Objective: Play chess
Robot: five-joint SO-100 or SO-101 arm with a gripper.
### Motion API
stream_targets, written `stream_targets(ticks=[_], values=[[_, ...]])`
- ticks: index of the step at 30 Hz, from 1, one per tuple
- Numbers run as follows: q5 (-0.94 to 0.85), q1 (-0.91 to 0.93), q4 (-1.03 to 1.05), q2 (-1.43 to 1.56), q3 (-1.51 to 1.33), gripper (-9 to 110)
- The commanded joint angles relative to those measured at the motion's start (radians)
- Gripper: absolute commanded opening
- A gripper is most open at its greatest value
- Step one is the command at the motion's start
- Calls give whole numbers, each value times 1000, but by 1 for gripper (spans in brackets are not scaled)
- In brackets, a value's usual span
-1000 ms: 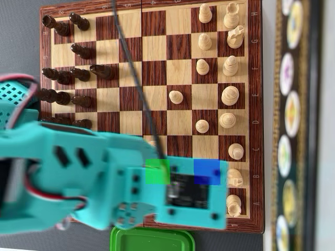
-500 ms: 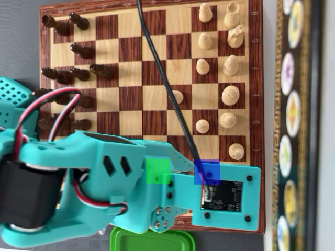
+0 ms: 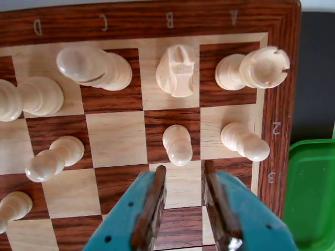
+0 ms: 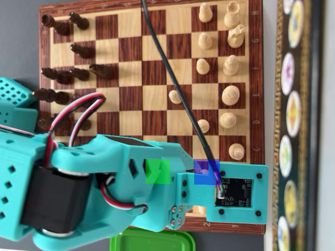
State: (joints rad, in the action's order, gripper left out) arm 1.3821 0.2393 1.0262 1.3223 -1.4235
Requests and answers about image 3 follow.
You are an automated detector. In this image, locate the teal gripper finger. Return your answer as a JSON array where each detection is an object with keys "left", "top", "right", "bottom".
[
  {"left": 82, "top": 165, "right": 168, "bottom": 251},
  {"left": 203, "top": 159, "right": 299, "bottom": 251}
]

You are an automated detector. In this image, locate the white wooden pawn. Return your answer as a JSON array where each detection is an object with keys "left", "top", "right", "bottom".
[
  {"left": 0, "top": 190, "right": 34, "bottom": 235},
  {"left": 162, "top": 124, "right": 193, "bottom": 167},
  {"left": 25, "top": 135, "right": 86, "bottom": 183},
  {"left": 220, "top": 122, "right": 271, "bottom": 162}
]

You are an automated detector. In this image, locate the wooden folding chess board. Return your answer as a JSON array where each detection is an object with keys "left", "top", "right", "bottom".
[{"left": 0, "top": 0, "right": 302, "bottom": 251}]

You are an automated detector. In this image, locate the green plastic lid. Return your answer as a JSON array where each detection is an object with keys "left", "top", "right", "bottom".
[{"left": 287, "top": 138, "right": 335, "bottom": 251}]

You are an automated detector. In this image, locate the white wooden queen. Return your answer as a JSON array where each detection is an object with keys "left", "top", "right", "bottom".
[{"left": 0, "top": 76, "right": 65, "bottom": 123}]

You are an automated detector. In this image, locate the white wooden knight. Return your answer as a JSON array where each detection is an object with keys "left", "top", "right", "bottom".
[{"left": 155, "top": 43, "right": 197, "bottom": 98}]

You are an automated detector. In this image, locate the white wooden rook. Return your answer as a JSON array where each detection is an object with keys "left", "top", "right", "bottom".
[{"left": 214, "top": 45, "right": 291, "bottom": 92}]

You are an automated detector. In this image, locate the white wooden bishop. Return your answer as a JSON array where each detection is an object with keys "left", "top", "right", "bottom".
[{"left": 55, "top": 46, "right": 133, "bottom": 92}]

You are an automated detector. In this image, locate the grey textured mat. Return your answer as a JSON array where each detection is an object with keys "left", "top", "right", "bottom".
[{"left": 289, "top": 12, "right": 335, "bottom": 143}]

